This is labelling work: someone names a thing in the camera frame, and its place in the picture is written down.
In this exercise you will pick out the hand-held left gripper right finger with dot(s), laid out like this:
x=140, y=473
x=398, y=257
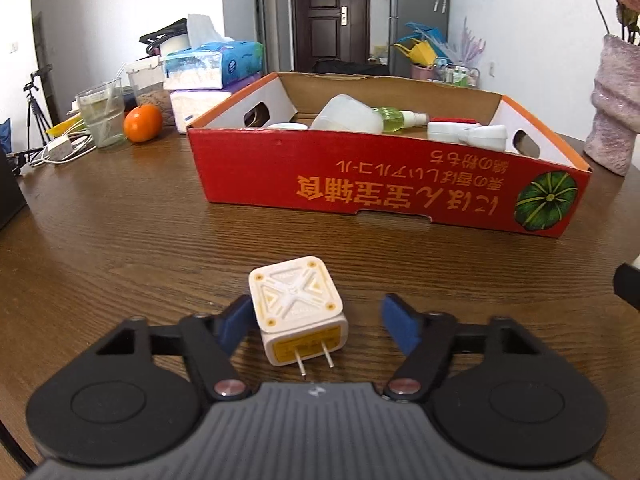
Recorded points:
x=400, y=322

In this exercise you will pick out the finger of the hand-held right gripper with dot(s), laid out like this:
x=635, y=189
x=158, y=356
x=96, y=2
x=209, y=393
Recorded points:
x=630, y=287

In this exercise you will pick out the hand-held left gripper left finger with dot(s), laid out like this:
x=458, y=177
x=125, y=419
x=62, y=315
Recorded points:
x=235, y=322

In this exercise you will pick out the white yellow plug adapter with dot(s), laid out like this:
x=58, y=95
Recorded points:
x=295, y=300

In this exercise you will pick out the red cardboard box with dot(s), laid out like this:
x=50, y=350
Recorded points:
x=350, y=180

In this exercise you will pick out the red white lint brush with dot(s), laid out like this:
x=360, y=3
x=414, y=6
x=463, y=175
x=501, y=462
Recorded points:
x=445, y=131

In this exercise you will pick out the green spray bottle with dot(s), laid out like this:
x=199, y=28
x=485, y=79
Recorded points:
x=395, y=119

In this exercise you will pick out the small white spray bottle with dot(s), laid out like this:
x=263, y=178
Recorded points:
x=485, y=136

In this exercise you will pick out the translucent white plastic container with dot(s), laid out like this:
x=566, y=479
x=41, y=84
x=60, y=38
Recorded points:
x=345, y=115

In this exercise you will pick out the mottled pink ceramic vase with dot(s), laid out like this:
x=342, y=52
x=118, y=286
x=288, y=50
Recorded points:
x=612, y=110

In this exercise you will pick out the white purple tissue pack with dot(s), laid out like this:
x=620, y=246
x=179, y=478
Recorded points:
x=195, y=107

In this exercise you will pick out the orange fruit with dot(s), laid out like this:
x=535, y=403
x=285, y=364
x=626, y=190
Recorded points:
x=143, y=123

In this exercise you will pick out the clear drinking glass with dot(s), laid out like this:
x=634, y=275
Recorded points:
x=102, y=120

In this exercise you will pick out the pink bucket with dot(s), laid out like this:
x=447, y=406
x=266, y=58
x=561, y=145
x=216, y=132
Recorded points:
x=421, y=72

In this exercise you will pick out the metal rack with bottles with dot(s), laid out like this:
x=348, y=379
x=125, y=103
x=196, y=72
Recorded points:
x=457, y=75

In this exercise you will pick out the blue tissue pack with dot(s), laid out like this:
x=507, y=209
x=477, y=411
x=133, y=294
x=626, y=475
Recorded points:
x=215, y=67

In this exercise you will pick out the clear plastic food container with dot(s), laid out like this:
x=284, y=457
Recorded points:
x=145, y=82

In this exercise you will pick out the black paper bag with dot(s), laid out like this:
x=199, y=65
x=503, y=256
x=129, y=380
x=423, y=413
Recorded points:
x=10, y=190

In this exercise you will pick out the black chair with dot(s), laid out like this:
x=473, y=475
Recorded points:
x=350, y=66

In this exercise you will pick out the yellow packet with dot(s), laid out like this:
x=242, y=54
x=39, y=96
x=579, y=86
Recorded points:
x=65, y=124

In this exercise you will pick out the yellow watering can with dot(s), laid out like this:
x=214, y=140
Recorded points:
x=422, y=52

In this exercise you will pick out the purple feather decoration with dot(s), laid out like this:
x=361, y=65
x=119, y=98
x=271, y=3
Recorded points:
x=470, y=42

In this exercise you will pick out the blue plastic stool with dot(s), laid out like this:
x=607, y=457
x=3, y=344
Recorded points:
x=430, y=32

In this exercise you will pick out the dark brown door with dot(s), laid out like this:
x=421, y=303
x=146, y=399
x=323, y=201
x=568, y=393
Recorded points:
x=325, y=30

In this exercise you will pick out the grey refrigerator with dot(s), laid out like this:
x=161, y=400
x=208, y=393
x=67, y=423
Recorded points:
x=415, y=5

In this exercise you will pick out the black camera tripod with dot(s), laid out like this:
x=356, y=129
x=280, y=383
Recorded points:
x=34, y=105

